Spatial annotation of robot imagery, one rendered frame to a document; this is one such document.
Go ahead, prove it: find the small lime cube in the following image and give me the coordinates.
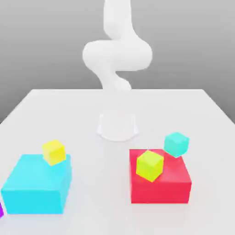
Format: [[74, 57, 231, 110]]
[[135, 150, 164, 183]]

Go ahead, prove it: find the small turquoise cube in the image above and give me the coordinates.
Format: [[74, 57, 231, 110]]
[[163, 131, 190, 158]]

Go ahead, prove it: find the small yellow cube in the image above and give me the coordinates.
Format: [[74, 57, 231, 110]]
[[41, 139, 67, 166]]

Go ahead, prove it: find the large red box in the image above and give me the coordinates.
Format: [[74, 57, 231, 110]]
[[129, 148, 193, 204]]

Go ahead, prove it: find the large cyan box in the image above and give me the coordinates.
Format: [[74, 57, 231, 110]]
[[0, 153, 73, 215]]

